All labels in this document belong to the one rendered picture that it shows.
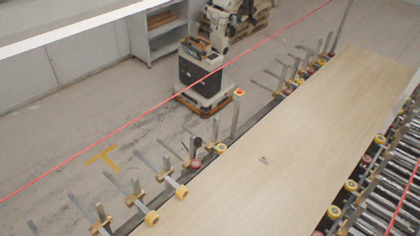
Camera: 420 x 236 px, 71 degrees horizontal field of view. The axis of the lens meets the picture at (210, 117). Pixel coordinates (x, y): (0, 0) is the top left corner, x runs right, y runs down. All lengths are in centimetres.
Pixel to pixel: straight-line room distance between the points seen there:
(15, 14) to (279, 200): 180
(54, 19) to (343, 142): 231
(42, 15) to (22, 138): 342
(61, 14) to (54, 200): 277
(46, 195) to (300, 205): 240
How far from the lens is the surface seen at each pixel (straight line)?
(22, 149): 390
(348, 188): 232
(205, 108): 363
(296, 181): 220
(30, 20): 65
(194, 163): 216
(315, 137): 255
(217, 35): 364
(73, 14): 67
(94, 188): 326
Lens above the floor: 261
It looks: 43 degrees down
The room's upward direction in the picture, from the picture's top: 4 degrees clockwise
